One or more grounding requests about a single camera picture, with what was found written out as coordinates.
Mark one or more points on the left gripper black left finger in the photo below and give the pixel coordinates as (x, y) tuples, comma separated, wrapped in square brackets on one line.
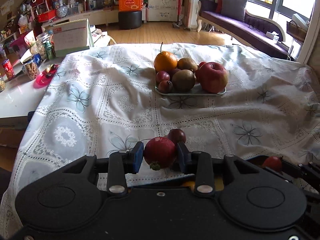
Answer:
[(121, 163)]

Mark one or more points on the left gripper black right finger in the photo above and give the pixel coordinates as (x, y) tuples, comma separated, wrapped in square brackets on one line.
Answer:
[(200, 164)]

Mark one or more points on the small yellow-orange tomato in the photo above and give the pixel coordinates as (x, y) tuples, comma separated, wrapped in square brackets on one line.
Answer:
[(190, 185)]

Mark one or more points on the dark red plum on cloth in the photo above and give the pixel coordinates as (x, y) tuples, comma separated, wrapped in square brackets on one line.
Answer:
[(176, 135)]

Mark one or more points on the white lace floral tablecloth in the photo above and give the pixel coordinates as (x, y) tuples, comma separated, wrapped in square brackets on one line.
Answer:
[(103, 100)]

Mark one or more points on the light green fruit tray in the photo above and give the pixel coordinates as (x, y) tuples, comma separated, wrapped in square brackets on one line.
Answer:
[(195, 91)]

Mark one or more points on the dark plum lower in tray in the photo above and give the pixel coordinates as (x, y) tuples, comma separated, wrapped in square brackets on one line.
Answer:
[(165, 86)]

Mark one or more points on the dark plum in tray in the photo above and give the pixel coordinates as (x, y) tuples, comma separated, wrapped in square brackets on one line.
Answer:
[(174, 71), (165, 86), (162, 76)]

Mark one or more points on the front brown kiwi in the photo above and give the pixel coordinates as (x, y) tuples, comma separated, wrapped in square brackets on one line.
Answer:
[(183, 81)]

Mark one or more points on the brown kiwi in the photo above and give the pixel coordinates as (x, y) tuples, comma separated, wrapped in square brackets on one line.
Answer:
[(183, 81), (187, 63)]

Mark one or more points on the large red apple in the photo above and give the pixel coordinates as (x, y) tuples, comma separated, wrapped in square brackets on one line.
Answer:
[(213, 77)]

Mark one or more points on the small red tomato in tray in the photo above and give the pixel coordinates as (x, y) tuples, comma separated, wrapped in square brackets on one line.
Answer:
[(200, 66)]

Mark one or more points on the middle dark plum in tray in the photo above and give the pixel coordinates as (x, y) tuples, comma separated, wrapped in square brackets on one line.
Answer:
[(174, 71)]

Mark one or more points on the dark plum upper in tray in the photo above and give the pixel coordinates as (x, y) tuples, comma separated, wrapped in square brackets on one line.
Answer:
[(162, 76)]

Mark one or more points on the rear brown kiwi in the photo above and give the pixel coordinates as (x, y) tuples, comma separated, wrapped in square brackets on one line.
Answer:
[(187, 63)]

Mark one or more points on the orange with stem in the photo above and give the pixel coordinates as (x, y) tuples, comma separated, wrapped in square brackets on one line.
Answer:
[(165, 61)]

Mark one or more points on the pink plate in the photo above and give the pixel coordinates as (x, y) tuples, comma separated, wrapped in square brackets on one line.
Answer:
[(45, 77)]

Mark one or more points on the green can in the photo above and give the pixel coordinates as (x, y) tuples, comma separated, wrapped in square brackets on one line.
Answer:
[(49, 50)]

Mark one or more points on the glass jar with snacks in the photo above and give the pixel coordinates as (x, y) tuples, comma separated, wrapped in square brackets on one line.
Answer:
[(30, 68)]

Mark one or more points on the white desk calendar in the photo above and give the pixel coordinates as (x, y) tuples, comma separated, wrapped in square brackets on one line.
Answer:
[(72, 36)]

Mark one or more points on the red stick vacuum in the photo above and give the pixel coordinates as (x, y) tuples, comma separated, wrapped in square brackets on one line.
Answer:
[(178, 23)]

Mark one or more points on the red can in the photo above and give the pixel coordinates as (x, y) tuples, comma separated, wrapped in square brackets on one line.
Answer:
[(8, 69)]

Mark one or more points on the black round stool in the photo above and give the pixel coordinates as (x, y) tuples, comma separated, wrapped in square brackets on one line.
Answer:
[(129, 19)]

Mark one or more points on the purple chaise sofa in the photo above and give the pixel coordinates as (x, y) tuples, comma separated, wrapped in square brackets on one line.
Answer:
[(252, 32)]

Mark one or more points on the white tv console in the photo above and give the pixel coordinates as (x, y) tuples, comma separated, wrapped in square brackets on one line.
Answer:
[(95, 17)]

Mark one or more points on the red cushion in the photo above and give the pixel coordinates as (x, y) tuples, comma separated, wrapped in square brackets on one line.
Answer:
[(219, 6)]

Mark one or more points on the grey cushion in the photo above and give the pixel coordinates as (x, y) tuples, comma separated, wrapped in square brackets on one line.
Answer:
[(234, 9)]

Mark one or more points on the orange gift box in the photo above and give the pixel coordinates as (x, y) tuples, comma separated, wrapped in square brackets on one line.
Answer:
[(130, 5)]

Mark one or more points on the blue white porcelain vase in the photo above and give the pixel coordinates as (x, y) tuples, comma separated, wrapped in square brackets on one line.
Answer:
[(61, 10)]

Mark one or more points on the red box on shelf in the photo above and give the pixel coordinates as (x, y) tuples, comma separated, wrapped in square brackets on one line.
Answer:
[(46, 16)]

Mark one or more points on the white cartoon cabinet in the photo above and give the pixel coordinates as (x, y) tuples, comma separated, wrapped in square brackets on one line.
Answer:
[(162, 0)]

